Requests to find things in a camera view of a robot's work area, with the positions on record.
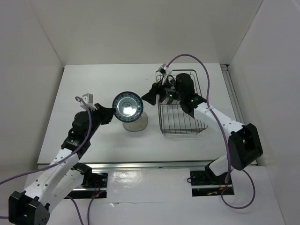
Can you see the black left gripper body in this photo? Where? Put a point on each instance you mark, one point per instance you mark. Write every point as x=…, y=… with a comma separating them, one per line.
x=96, y=117

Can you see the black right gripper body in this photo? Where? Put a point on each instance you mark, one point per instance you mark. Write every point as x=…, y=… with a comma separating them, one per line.
x=167, y=91

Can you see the blue floral ceramic plate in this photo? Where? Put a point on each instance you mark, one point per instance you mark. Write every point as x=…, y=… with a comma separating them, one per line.
x=128, y=107

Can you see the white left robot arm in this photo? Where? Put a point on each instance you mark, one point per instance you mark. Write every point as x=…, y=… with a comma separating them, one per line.
x=36, y=202

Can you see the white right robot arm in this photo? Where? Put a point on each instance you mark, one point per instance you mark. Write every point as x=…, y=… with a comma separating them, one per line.
x=242, y=142

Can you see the smoky grey glass plate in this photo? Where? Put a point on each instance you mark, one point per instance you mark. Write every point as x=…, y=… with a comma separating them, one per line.
x=138, y=125

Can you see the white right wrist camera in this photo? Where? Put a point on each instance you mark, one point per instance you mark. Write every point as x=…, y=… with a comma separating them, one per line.
x=165, y=71

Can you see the grey wire dish rack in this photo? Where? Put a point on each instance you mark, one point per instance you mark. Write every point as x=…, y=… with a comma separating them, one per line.
x=172, y=119

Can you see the aluminium right side rail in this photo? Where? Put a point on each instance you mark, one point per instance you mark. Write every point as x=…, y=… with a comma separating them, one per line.
x=231, y=92

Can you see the aluminium rail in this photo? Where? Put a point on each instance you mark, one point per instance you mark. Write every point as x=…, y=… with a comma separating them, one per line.
x=101, y=166
x=231, y=92

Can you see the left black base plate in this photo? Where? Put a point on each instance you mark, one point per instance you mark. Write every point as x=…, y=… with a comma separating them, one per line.
x=94, y=186

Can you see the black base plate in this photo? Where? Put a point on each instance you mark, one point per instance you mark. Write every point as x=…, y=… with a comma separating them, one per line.
x=203, y=184
x=94, y=186

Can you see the aluminium front rail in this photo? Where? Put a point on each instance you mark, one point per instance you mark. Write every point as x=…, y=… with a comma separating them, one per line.
x=101, y=166

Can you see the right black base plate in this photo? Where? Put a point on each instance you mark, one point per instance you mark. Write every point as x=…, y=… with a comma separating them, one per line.
x=203, y=184

